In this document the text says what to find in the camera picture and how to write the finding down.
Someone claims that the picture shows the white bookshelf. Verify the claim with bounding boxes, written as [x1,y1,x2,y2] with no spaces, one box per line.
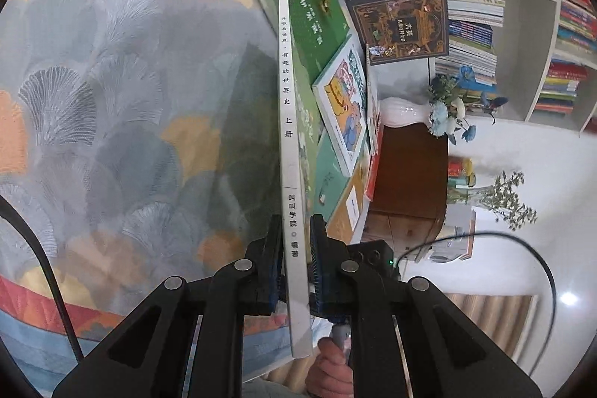
[420,0,597,138]

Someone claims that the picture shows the red and yellow box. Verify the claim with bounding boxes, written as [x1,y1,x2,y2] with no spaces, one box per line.
[448,158,475,179]

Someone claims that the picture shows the brown wooden cabinet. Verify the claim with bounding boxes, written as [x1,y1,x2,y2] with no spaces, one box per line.
[361,123,451,261]

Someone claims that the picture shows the beige striped mat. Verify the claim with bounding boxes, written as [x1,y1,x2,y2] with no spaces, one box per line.
[266,293,538,385]

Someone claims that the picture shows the blue and white flower bouquet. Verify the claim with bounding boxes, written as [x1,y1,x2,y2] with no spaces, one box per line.
[426,65,509,144]

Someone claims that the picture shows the white storage box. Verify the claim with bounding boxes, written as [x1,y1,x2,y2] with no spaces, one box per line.
[426,209,477,263]

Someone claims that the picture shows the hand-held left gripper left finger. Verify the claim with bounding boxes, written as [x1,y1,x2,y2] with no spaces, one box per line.
[51,221,287,398]

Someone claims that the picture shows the row of white blue books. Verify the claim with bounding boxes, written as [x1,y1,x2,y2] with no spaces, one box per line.
[443,0,508,54]

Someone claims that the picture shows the ginkgo-patterned tablecloth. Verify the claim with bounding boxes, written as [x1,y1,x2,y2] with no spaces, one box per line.
[0,0,341,385]

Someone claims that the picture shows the person's right hand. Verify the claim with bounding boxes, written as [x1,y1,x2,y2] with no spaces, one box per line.
[305,337,355,398]

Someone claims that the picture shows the white-spined paperback book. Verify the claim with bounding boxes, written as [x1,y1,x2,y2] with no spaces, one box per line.
[277,0,314,359]

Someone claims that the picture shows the white cartoon monkey book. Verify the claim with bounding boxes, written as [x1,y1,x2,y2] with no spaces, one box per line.
[366,69,383,156]

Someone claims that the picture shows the red paperback book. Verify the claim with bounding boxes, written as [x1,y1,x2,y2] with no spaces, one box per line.
[365,123,386,201]

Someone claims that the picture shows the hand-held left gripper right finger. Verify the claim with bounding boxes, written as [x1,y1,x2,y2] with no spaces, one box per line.
[307,214,544,398]

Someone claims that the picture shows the dark ornate hardcover book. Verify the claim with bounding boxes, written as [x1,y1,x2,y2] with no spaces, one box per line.
[347,0,451,66]

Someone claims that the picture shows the teal green paperback book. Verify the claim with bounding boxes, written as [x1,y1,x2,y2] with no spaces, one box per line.
[313,130,362,224]

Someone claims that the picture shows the row of pale shelved books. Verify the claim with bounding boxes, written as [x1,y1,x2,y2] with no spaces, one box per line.
[435,46,499,93]

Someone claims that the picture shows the colourful cartoon cover book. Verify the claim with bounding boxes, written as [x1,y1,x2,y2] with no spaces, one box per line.
[312,39,371,177]

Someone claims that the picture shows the plastic water bottle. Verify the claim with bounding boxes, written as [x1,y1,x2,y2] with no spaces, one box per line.
[429,239,460,263]

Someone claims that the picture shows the dried green flower sprigs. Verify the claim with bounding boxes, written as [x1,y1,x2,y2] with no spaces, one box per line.
[480,172,538,232]

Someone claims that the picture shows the white ribbed vase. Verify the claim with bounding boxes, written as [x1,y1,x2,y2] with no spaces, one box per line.
[378,96,437,129]

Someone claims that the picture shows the orange-brown paperback book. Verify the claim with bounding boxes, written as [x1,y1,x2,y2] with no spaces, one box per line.
[325,162,376,246]

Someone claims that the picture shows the black cable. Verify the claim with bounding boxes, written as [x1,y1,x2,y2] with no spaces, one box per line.
[394,230,558,375]
[0,193,85,359]

